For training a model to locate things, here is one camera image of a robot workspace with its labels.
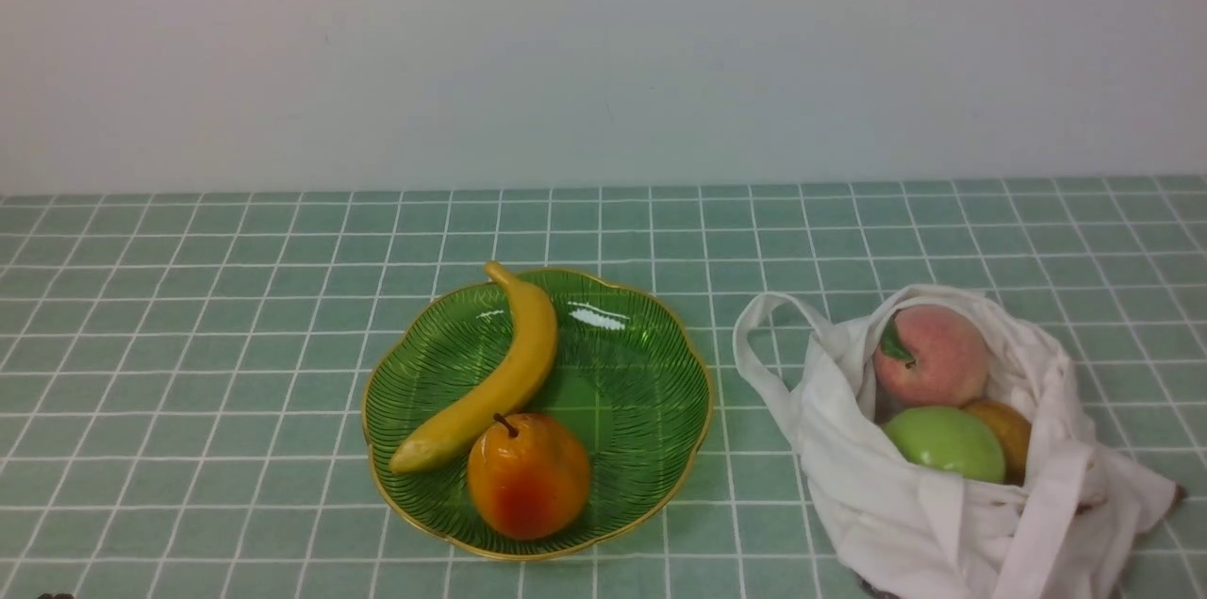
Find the pink peach with leaf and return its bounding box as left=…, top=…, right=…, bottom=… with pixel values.
left=871, top=304, right=990, bottom=408

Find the green apple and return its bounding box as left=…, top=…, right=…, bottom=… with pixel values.
left=881, top=406, right=1007, bottom=484

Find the white cloth bag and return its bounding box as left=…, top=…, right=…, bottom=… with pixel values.
left=731, top=284, right=1182, bottom=598

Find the green checkered tablecloth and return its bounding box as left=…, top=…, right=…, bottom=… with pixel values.
left=1, top=176, right=1205, bottom=598

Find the orange red pear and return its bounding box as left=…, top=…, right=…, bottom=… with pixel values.
left=467, top=413, right=591, bottom=541

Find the yellow banana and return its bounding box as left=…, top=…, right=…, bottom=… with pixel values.
left=389, top=260, right=559, bottom=473

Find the green glass leaf plate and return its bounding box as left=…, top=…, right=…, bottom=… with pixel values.
left=362, top=268, right=715, bottom=560

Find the orange fruit in bag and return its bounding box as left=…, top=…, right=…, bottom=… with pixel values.
left=962, top=399, right=1032, bottom=487

